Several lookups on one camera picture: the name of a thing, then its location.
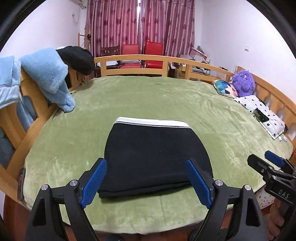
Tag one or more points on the green bed blanket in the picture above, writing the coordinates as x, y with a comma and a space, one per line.
70, 143

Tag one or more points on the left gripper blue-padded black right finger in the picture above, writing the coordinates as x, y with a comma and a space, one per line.
233, 213

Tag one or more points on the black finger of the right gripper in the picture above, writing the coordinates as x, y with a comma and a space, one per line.
259, 165

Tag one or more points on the teal patterned cushion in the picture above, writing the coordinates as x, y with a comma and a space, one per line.
225, 88

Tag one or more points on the purple plush toy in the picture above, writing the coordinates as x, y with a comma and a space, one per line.
244, 83

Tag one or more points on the pink patterned curtain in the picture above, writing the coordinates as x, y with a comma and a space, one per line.
116, 23

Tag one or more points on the black garment on bedrail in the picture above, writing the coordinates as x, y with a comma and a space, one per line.
78, 59

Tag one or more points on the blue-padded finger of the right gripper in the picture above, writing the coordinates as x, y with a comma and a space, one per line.
275, 158

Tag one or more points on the person's right hand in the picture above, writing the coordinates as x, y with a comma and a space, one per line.
274, 221

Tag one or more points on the white dotted pillow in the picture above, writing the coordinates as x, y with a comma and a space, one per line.
273, 125

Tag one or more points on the light blue fleece garment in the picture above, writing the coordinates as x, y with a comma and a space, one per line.
48, 70

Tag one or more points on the cardboard box behind bed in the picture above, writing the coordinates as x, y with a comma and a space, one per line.
179, 74

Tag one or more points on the black pants with white stripe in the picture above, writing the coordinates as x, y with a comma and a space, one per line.
145, 156

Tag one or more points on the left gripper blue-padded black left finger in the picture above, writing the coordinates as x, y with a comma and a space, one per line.
45, 222

